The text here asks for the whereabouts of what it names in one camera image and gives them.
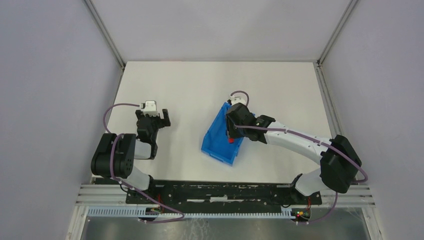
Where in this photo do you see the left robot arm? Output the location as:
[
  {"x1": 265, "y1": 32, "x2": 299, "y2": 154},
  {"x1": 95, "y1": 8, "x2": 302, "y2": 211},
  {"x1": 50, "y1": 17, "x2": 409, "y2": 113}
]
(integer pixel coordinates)
[{"x1": 90, "y1": 108, "x2": 171, "y2": 191}]

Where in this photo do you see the aluminium front frame rail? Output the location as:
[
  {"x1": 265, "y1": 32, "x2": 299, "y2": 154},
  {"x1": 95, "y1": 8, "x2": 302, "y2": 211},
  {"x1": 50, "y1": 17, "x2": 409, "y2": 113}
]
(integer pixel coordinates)
[{"x1": 75, "y1": 184, "x2": 376, "y2": 208}]

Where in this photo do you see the aluminium right side rail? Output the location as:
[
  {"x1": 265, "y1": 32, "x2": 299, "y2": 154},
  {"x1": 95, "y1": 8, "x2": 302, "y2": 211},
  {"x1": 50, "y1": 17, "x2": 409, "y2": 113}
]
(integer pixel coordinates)
[{"x1": 313, "y1": 61, "x2": 359, "y2": 186}]

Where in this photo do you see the aluminium corner post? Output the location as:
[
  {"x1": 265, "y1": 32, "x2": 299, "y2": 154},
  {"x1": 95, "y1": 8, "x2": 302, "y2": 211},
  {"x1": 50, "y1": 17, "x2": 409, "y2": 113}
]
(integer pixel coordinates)
[
  {"x1": 316, "y1": 0, "x2": 360, "y2": 66},
  {"x1": 82, "y1": 0, "x2": 126, "y2": 71}
]

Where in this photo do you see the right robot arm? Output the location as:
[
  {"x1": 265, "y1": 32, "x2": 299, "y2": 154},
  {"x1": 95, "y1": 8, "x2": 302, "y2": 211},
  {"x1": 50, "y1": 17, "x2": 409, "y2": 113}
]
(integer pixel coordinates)
[{"x1": 225, "y1": 103, "x2": 362, "y2": 197}]

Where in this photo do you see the aluminium left corner post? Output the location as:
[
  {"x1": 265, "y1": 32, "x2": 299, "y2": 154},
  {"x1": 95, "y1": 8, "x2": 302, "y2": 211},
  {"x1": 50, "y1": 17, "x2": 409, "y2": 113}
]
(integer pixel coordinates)
[{"x1": 82, "y1": 0, "x2": 126, "y2": 71}]

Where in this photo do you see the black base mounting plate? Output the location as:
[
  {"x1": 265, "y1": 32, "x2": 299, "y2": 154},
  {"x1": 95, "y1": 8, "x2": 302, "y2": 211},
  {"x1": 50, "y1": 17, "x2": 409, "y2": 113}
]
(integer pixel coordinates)
[{"x1": 146, "y1": 179, "x2": 322, "y2": 214}]

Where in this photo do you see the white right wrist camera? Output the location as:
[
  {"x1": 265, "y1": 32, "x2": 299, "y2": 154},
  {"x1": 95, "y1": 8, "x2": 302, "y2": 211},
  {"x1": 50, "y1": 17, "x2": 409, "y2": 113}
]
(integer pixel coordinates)
[{"x1": 227, "y1": 95, "x2": 247, "y2": 106}]

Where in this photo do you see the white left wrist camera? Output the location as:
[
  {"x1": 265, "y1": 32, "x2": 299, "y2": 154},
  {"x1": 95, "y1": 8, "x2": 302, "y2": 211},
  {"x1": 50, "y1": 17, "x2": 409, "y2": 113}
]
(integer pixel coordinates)
[{"x1": 139, "y1": 100, "x2": 160, "y2": 117}]

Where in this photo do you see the aluminium right corner post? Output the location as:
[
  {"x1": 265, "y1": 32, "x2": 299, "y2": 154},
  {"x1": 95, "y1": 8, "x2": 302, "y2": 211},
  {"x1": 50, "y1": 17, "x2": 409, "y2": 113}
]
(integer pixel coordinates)
[{"x1": 316, "y1": 0, "x2": 360, "y2": 66}]

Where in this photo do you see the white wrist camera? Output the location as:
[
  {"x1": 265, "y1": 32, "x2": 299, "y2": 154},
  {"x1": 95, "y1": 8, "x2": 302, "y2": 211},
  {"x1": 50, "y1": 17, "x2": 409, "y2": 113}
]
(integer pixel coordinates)
[
  {"x1": 227, "y1": 95, "x2": 247, "y2": 106},
  {"x1": 139, "y1": 100, "x2": 160, "y2": 117}
]

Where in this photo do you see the blue plastic storage bin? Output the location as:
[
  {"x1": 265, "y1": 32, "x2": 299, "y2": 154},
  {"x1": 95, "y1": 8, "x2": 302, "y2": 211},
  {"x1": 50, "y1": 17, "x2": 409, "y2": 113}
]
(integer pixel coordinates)
[{"x1": 201, "y1": 102, "x2": 244, "y2": 166}]

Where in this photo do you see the white slotted cable duct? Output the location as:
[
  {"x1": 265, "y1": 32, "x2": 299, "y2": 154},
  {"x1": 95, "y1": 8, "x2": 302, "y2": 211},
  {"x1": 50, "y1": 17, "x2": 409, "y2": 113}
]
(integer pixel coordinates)
[{"x1": 87, "y1": 206, "x2": 295, "y2": 220}]

